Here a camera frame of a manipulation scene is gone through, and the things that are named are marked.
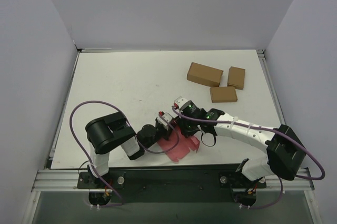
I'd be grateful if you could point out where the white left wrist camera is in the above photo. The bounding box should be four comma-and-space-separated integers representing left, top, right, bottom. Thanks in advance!
157, 111, 174, 126

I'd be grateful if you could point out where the brown cardboard box front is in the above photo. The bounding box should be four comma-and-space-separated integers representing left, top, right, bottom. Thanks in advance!
210, 86, 237, 103

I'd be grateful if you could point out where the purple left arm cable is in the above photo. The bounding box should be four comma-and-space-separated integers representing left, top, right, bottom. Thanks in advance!
68, 100, 181, 208

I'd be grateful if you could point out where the small brown box right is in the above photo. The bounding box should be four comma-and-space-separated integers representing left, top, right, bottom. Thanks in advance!
227, 66, 245, 90

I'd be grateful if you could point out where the aluminium frame rail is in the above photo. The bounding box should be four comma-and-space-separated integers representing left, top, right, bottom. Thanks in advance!
32, 170, 314, 192

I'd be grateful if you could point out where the pink cardboard box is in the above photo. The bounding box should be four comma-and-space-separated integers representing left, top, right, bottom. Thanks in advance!
157, 123, 200, 163

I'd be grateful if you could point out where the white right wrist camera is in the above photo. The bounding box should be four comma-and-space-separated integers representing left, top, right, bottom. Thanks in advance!
173, 96, 189, 111

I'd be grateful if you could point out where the large brown cardboard box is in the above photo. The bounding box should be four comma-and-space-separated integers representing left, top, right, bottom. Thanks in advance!
186, 62, 223, 87

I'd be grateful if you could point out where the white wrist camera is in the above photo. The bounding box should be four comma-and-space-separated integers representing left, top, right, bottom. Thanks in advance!
173, 96, 189, 111
157, 111, 174, 126

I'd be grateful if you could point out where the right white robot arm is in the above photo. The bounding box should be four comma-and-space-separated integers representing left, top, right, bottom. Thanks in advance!
172, 98, 306, 181

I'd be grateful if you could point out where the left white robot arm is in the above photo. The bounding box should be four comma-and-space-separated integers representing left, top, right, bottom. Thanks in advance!
85, 112, 174, 188

